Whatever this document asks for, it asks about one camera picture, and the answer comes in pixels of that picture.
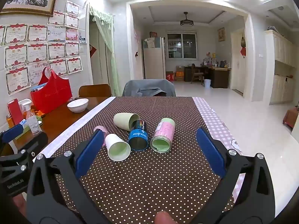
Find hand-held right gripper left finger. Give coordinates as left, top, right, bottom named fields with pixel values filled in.
left=26, top=129, right=110, bottom=224

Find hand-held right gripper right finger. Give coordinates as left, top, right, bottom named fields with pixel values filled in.
left=187, top=127, right=276, bottom=224

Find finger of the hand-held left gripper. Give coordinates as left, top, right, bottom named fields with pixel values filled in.
left=0, top=123, right=24, bottom=145
left=9, top=132, right=49, bottom=168

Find white cup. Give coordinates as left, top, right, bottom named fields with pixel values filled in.
left=105, top=134, right=131, bottom=162

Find light green cup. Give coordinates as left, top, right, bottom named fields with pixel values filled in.
left=113, top=113, right=141, bottom=131

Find blue printed cup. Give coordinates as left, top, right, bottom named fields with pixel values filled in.
left=128, top=120, right=149, bottom=152

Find person's left hand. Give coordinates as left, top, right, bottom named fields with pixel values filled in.
left=12, top=191, right=27, bottom=218

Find person's right hand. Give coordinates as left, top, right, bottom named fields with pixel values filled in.
left=155, top=211, right=179, bottom=224

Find red box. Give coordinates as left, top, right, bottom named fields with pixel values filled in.
left=7, top=99, right=24, bottom=125

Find clear spray bottle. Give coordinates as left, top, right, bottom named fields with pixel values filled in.
left=19, top=99, right=42, bottom=134

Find pink checked tablecloth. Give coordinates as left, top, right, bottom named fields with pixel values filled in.
left=193, top=97, right=246, bottom=193

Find white cloth strip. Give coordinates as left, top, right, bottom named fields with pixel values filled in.
left=41, top=97, right=115, bottom=160

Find orange snack wrappers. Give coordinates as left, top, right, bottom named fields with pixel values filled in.
left=31, top=106, right=45, bottom=117

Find wooden dining table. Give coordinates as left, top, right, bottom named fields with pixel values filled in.
left=0, top=96, right=111, bottom=159

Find white bowl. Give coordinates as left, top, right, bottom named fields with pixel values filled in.
left=67, top=98, right=89, bottom=113

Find red felt bag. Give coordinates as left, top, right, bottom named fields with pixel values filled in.
left=30, top=67, right=72, bottom=115

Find brown dotted tablecloth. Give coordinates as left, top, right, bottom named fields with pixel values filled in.
left=48, top=96, right=236, bottom=224

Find dark wooden desk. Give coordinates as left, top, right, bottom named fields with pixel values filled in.
left=184, top=65, right=232, bottom=88

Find dark wooden chair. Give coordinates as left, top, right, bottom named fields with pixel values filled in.
left=191, top=63, right=204, bottom=84

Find grey jacket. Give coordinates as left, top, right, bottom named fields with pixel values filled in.
left=122, top=79, right=176, bottom=97

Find cardboard box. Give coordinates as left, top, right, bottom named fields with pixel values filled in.
left=175, top=66, right=185, bottom=82

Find brown stool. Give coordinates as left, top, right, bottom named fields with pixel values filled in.
left=283, top=107, right=299, bottom=128

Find white door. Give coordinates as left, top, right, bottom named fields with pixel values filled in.
left=231, top=29, right=246, bottom=94

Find green lace curtain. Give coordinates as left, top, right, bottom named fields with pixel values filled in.
left=89, top=5, right=120, bottom=97

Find white refrigerator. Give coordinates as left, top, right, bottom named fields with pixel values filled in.
left=143, top=37, right=166, bottom=80

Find window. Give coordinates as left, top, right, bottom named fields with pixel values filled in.
left=167, top=31, right=198, bottom=59

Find ceiling lamp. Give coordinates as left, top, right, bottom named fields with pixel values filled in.
left=180, top=12, right=194, bottom=27

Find wall of award certificates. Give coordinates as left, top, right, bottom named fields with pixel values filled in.
left=0, top=0, right=83, bottom=96

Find cream wall cabinet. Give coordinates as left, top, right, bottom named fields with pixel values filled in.
left=265, top=30, right=299, bottom=105

